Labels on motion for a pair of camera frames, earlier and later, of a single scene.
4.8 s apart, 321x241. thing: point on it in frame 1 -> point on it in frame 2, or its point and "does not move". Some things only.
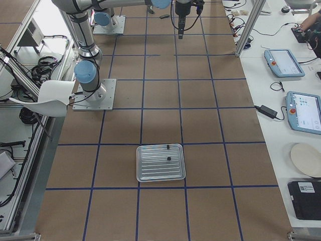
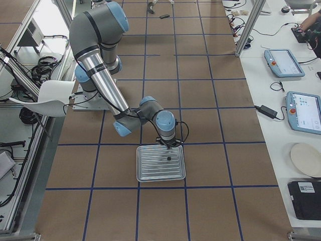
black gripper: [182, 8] -> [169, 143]
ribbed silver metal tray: [160, 162] does not move
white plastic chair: [52, 99] does not move
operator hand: [308, 21] does not move
